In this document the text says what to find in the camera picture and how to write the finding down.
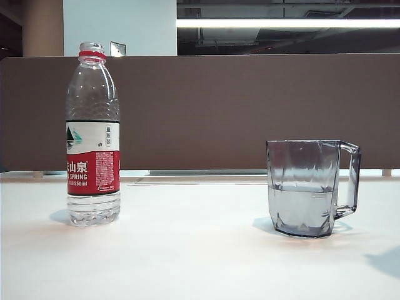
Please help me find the grey transparent faceted mug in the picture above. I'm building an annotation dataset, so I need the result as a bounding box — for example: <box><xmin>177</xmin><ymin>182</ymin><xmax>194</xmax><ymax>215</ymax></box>
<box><xmin>266</xmin><ymin>139</ymin><xmax>363</xmax><ymax>239</ymax></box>

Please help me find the clear water bottle red label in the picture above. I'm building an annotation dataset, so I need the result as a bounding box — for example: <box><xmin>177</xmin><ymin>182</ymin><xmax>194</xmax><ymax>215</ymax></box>
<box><xmin>65</xmin><ymin>42</ymin><xmax>122</xmax><ymax>228</ymax></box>

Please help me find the beige round column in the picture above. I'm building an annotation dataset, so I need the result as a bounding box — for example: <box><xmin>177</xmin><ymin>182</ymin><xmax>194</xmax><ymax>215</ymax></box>
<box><xmin>21</xmin><ymin>0</ymin><xmax>65</xmax><ymax>58</ymax></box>

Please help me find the brown fabric desk partition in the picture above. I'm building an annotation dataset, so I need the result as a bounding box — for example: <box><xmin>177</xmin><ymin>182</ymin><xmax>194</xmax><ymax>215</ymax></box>
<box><xmin>0</xmin><ymin>55</ymin><xmax>400</xmax><ymax>172</ymax></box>

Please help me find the silver wall plate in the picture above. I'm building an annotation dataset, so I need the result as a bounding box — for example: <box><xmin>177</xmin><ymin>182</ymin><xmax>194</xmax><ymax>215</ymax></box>
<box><xmin>109</xmin><ymin>40</ymin><xmax>127</xmax><ymax>57</ymax></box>

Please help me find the long white ceiling light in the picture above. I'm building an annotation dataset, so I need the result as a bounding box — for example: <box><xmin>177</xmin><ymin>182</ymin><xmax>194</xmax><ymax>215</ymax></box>
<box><xmin>176</xmin><ymin>18</ymin><xmax>400</xmax><ymax>28</ymax></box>

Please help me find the white desk cable slot cover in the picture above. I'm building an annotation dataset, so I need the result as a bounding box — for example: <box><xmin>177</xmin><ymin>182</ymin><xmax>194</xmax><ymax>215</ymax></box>
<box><xmin>127</xmin><ymin>177</ymin><xmax>269</xmax><ymax>186</ymax></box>

